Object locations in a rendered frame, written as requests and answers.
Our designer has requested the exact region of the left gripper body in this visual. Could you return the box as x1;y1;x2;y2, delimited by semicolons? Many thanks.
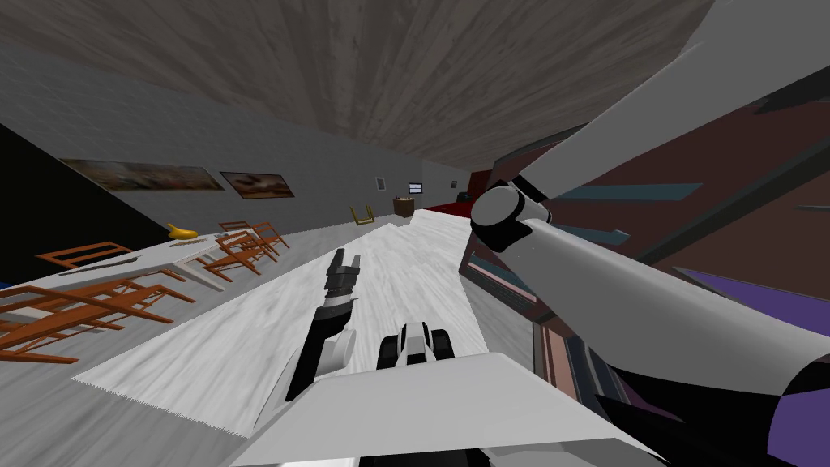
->
323;264;359;301

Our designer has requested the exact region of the orange wooden chair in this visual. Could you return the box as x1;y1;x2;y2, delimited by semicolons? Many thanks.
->
0;301;175;366
217;220;292;258
193;230;266;284
35;240;135;271
0;277;197;328

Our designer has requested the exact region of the red rug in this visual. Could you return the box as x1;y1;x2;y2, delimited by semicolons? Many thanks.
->
424;200;480;219

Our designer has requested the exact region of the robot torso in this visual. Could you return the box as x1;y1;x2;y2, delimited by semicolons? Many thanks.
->
226;320;670;467

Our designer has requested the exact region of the white dining table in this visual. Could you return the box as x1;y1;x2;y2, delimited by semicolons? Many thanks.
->
0;229;229;320

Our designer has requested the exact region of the dark brown bookshelf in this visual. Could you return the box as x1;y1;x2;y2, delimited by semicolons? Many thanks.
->
456;64;830;467

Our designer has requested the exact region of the small dark wall picture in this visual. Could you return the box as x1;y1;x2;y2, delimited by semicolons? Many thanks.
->
218;170;296;201

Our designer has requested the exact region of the wide landscape wall picture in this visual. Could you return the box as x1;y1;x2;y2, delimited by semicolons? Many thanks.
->
58;158;227;194

